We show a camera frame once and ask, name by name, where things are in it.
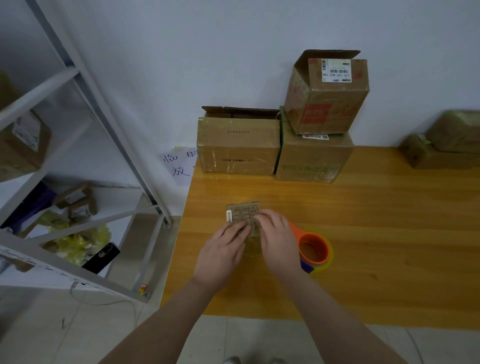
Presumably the person's right hand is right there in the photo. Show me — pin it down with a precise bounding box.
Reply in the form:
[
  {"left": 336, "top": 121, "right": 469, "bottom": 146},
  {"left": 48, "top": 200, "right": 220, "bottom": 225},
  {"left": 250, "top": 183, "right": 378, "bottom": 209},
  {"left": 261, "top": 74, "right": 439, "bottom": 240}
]
[{"left": 255, "top": 209, "right": 305, "bottom": 279}]

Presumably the person's left hand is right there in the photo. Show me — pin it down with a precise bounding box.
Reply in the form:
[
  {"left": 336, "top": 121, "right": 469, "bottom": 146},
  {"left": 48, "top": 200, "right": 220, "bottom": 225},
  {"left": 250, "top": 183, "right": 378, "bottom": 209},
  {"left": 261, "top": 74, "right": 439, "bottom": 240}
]
[{"left": 193, "top": 219, "right": 252, "bottom": 294}]

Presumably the blue orange tape dispenser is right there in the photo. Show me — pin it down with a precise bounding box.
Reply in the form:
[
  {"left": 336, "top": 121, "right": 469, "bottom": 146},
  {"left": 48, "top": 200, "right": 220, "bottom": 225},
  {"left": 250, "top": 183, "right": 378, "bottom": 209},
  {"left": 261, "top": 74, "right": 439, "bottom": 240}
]
[{"left": 288, "top": 222, "right": 334, "bottom": 274}]

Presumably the small box with white label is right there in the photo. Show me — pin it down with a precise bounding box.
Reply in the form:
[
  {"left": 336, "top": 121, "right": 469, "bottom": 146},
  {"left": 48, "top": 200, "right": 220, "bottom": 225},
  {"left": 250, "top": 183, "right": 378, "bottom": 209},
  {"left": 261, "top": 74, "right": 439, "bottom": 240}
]
[{"left": 225, "top": 199, "right": 264, "bottom": 240}]

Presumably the stack of cardboard boxes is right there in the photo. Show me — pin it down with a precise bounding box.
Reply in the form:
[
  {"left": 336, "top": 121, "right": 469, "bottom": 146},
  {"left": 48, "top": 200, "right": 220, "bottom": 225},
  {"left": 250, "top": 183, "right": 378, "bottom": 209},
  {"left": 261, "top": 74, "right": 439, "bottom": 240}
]
[{"left": 196, "top": 49, "right": 371, "bottom": 184}]

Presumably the box barcode label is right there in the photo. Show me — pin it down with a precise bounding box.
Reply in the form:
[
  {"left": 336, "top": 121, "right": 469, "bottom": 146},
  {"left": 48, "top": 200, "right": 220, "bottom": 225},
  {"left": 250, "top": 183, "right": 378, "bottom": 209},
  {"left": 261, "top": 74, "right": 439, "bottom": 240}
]
[{"left": 401, "top": 133, "right": 480, "bottom": 170}]

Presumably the small open-flap cardboard box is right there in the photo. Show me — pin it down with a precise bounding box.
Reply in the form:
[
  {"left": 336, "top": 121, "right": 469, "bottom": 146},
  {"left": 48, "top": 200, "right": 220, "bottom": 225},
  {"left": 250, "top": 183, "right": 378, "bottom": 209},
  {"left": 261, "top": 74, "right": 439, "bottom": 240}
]
[{"left": 427, "top": 110, "right": 480, "bottom": 154}]

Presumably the brown cardboard scrap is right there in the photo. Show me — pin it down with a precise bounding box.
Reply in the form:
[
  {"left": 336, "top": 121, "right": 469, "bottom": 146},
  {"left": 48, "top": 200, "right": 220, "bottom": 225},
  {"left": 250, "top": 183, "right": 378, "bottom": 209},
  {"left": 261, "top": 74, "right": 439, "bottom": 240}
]
[{"left": 3, "top": 253, "right": 35, "bottom": 273}]

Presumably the black mobile phone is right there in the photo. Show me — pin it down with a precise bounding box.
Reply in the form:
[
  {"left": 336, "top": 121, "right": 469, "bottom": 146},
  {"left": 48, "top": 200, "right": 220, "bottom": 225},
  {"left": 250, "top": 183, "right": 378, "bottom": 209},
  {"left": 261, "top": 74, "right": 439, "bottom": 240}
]
[{"left": 81, "top": 241, "right": 121, "bottom": 276}]

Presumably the wooden table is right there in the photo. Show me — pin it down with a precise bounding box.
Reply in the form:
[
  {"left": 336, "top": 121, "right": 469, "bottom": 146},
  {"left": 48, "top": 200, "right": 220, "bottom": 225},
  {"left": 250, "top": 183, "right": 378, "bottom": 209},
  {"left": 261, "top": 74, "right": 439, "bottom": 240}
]
[{"left": 159, "top": 146, "right": 480, "bottom": 331}]

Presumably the yellow plastic bag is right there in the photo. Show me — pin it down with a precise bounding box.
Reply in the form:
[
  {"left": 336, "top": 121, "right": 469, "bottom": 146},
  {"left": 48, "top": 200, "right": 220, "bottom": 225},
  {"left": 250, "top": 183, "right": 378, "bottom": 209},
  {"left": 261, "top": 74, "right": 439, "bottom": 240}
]
[{"left": 41, "top": 223, "right": 112, "bottom": 265}]

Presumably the small open carton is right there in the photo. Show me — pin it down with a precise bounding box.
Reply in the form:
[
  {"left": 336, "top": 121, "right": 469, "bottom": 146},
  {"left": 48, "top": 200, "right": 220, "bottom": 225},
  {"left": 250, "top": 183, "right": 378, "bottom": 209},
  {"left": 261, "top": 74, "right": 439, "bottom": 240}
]
[{"left": 54, "top": 183, "right": 99, "bottom": 222}]

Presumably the dark blue bag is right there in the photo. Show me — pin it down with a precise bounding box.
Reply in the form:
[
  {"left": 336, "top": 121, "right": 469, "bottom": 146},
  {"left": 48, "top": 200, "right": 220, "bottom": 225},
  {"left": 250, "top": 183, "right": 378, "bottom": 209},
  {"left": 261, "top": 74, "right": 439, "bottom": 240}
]
[{"left": 0, "top": 182, "right": 57, "bottom": 234}]

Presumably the large worn shelf carton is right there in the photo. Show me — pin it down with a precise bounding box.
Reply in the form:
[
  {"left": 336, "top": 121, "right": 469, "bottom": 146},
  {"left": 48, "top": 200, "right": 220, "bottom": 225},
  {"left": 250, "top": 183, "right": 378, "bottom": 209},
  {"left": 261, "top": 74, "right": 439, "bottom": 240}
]
[{"left": 0, "top": 71, "right": 54, "bottom": 183}]

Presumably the grey metal shelf rack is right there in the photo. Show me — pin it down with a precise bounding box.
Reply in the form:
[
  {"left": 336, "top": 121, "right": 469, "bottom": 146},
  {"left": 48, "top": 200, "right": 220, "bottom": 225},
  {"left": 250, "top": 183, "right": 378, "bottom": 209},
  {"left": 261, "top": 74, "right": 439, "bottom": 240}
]
[{"left": 0, "top": 0, "right": 174, "bottom": 305}]

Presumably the white paper wall sign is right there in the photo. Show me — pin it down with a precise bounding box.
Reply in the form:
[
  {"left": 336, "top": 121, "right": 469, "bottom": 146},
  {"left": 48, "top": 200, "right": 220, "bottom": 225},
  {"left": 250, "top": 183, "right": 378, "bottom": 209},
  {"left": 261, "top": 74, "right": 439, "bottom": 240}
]
[{"left": 161, "top": 146, "right": 198, "bottom": 187}]

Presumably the thin white cable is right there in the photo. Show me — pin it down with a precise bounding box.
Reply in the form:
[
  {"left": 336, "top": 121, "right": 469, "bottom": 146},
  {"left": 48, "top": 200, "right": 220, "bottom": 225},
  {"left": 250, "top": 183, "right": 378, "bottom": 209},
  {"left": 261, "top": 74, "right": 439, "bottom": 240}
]
[{"left": 69, "top": 281, "right": 140, "bottom": 309}]

